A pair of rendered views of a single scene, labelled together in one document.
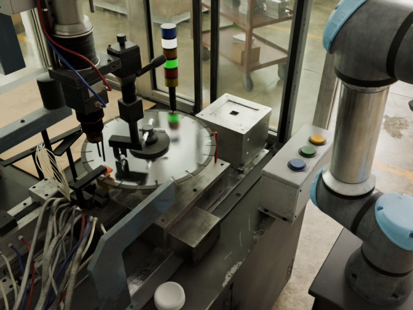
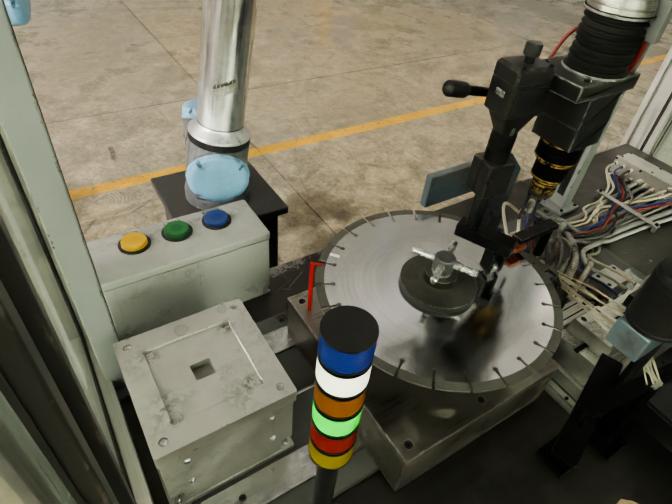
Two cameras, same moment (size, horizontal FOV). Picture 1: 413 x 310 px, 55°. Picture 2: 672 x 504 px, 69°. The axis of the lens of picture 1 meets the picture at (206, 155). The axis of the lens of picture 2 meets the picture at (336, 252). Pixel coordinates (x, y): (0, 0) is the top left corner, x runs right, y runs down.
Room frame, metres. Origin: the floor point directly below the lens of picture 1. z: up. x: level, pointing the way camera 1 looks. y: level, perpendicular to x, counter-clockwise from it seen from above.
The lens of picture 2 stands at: (1.38, 0.17, 1.44)
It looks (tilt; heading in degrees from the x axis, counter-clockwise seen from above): 42 degrees down; 199
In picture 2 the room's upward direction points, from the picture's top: 6 degrees clockwise
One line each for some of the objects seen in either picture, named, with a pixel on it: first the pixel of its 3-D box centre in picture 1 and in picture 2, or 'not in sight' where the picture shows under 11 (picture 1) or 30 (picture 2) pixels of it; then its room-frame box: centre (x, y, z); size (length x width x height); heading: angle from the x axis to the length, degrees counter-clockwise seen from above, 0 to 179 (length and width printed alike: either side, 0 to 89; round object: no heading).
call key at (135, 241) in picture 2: (317, 140); (134, 244); (0.94, -0.32, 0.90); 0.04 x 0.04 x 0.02
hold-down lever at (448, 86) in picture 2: (145, 63); (479, 94); (0.79, 0.13, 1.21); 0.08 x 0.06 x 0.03; 145
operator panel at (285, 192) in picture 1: (298, 171); (185, 269); (0.89, -0.27, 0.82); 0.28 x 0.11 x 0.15; 145
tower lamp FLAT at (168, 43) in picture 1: (169, 41); (343, 364); (1.15, 0.11, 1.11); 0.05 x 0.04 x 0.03; 55
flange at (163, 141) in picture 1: (149, 139); (439, 277); (0.85, 0.15, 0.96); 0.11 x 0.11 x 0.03
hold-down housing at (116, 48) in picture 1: (126, 80); (506, 125); (0.78, 0.17, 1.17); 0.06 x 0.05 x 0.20; 136
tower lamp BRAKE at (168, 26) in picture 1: (168, 31); (347, 340); (1.15, 0.11, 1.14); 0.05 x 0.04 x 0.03; 55
